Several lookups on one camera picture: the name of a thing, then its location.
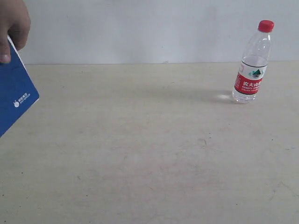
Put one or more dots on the person's open hand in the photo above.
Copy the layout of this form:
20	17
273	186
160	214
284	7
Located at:
14	23

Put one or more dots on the blue ring binder notebook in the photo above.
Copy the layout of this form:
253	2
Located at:
17	90

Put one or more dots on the clear plastic water bottle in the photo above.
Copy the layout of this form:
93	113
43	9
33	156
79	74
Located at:
253	64

